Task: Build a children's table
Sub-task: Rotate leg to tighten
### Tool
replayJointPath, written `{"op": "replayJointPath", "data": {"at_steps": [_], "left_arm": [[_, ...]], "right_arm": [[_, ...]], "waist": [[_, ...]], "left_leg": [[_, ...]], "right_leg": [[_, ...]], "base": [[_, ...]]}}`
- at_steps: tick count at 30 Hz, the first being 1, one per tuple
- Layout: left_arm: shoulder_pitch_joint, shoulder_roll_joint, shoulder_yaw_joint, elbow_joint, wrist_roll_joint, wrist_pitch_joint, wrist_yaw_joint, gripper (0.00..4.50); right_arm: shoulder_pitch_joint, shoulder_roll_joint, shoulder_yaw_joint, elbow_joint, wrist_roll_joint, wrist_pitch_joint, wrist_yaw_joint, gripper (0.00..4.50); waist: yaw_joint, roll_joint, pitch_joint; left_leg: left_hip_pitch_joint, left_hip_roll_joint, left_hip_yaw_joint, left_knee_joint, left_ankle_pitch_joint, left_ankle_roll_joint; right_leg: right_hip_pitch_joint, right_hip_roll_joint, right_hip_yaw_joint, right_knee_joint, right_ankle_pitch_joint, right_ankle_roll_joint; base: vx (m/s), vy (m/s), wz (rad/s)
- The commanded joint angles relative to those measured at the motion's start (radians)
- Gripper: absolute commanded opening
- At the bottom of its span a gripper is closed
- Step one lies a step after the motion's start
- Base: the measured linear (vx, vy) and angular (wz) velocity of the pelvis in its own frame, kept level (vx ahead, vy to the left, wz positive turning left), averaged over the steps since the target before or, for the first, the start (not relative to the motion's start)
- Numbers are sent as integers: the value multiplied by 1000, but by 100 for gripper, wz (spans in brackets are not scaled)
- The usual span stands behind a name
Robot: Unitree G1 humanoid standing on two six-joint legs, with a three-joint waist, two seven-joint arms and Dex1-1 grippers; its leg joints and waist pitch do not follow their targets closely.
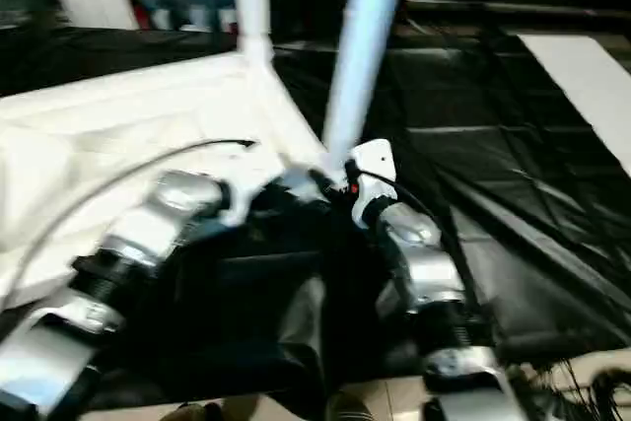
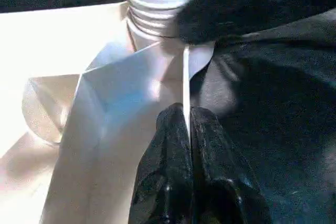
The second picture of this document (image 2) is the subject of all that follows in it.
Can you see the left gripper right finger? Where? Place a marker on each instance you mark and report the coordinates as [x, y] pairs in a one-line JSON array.
[[223, 176]]

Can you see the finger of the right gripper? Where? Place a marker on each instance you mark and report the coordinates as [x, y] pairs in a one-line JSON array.
[[231, 9]]

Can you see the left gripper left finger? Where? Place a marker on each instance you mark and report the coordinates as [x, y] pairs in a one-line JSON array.
[[165, 176]]

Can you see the white plastic table top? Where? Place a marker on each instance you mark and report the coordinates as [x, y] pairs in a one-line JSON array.
[[78, 64]]

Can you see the black mat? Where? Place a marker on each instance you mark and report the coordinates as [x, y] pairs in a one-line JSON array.
[[275, 103]]

